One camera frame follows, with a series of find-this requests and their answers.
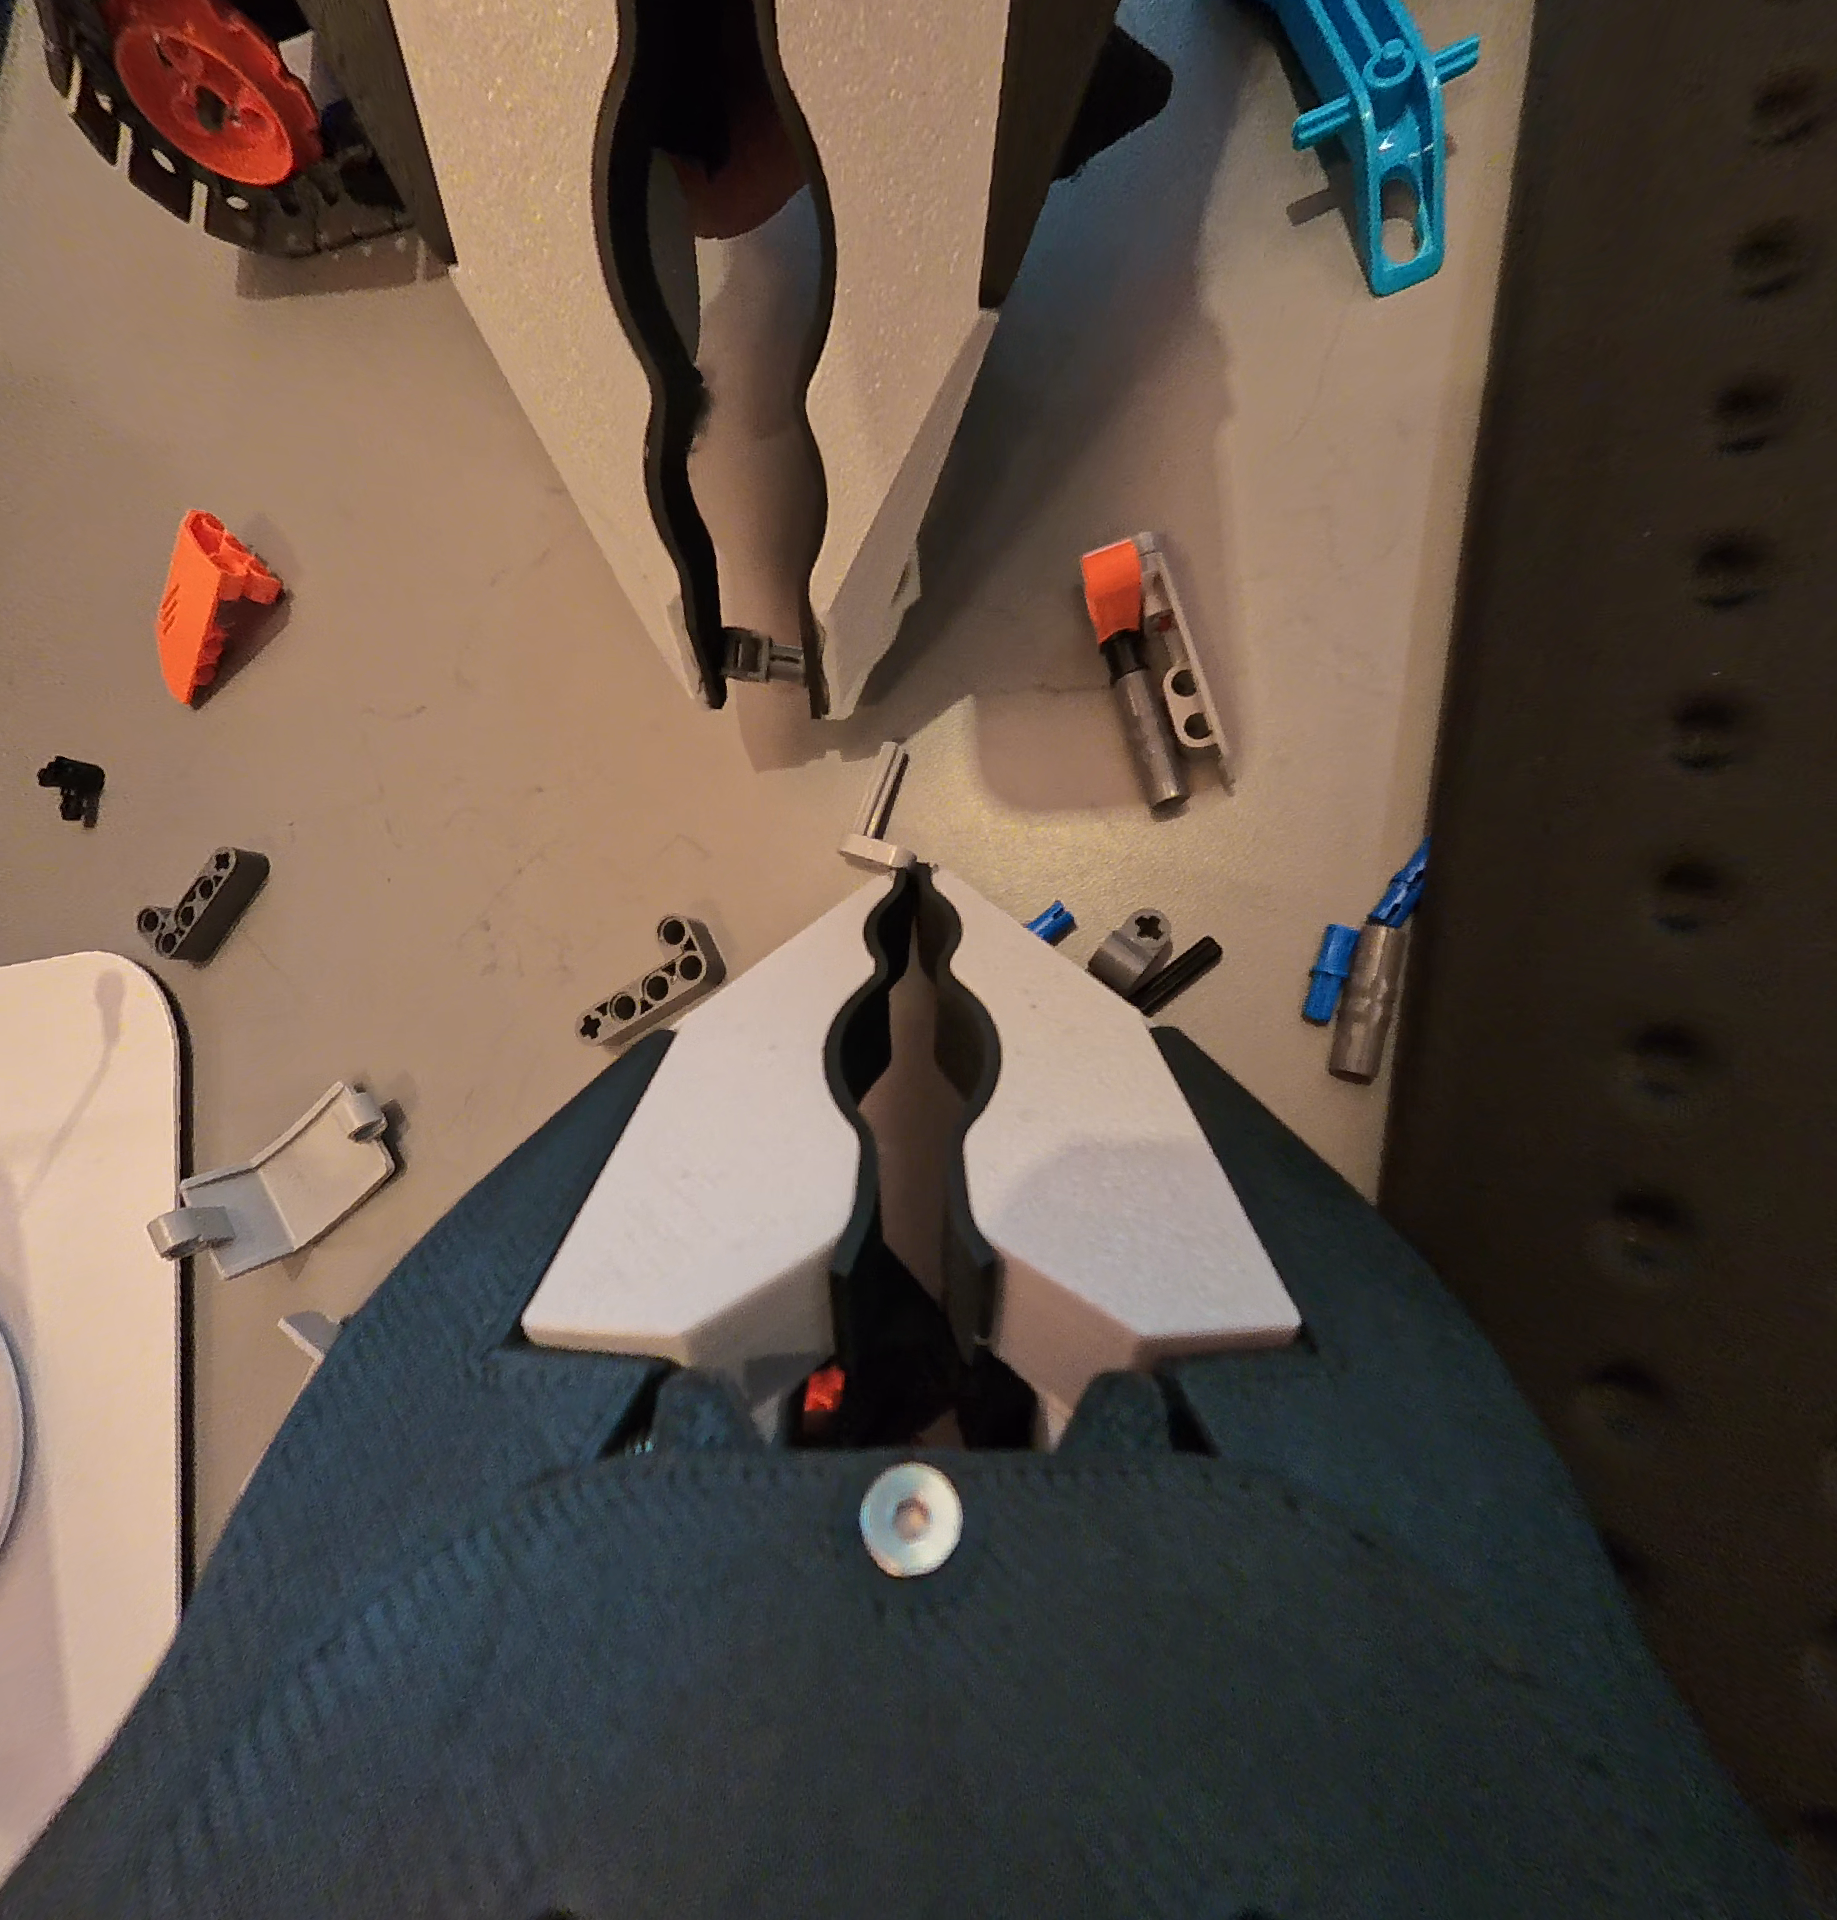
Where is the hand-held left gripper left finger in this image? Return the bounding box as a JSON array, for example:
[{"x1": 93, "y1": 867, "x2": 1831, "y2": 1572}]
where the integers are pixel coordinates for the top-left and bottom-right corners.
[{"x1": 521, "y1": 873, "x2": 919, "y2": 1443}]

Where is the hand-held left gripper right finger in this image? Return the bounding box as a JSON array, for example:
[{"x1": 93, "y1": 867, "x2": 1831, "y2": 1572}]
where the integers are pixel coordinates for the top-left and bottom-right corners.
[{"x1": 916, "y1": 867, "x2": 1303, "y2": 1447}]

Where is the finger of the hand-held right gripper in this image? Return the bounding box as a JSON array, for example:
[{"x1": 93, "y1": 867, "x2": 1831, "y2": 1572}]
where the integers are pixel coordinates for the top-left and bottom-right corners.
[
  {"x1": 390, "y1": 0, "x2": 726, "y2": 708},
  {"x1": 769, "y1": 0, "x2": 1037, "y2": 721}
]

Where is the tracked toy robot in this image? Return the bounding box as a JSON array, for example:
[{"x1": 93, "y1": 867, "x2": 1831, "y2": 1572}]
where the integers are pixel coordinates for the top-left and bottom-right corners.
[{"x1": 36, "y1": 0, "x2": 419, "y2": 259}]

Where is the long dark grey angled beam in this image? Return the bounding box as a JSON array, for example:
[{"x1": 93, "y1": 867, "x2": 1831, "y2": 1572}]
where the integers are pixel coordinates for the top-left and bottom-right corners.
[{"x1": 578, "y1": 916, "x2": 726, "y2": 1051}]

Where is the long black axle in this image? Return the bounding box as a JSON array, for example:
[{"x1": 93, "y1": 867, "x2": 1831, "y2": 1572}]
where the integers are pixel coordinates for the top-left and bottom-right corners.
[{"x1": 1130, "y1": 938, "x2": 1227, "y2": 1013}]

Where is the grey axle connector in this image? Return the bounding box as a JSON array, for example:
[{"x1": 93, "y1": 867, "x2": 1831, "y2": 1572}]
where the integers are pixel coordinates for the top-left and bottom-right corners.
[{"x1": 1086, "y1": 907, "x2": 1180, "y2": 991}]

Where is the grey tube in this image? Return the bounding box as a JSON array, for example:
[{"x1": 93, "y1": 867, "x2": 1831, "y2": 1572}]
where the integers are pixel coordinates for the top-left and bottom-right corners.
[{"x1": 1326, "y1": 920, "x2": 1414, "y2": 1086}]

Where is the light grey curved panel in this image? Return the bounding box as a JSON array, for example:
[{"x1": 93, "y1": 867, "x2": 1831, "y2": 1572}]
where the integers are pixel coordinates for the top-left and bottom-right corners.
[{"x1": 145, "y1": 1078, "x2": 407, "y2": 1281}]

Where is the cyan plastic tool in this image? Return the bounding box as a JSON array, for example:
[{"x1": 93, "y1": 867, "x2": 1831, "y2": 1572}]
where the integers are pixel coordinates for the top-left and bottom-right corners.
[{"x1": 1231, "y1": 0, "x2": 1482, "y2": 297}]

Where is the orange angled block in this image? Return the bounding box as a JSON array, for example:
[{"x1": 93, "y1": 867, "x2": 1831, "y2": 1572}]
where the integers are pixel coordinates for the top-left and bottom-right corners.
[{"x1": 156, "y1": 512, "x2": 283, "y2": 708}]

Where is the grey orange brick assembly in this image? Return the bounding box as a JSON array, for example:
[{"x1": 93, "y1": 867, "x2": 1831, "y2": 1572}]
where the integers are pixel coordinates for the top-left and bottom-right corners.
[{"x1": 1080, "y1": 532, "x2": 1234, "y2": 820}]

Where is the short dark grey angled beam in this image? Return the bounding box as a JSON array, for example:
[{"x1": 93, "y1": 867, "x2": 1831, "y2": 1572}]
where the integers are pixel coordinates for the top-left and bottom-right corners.
[{"x1": 136, "y1": 849, "x2": 273, "y2": 963}]

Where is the white book stand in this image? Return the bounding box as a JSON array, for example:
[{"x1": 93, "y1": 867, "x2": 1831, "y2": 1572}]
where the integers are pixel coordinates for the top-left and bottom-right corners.
[{"x1": 0, "y1": 949, "x2": 198, "y2": 1876}]

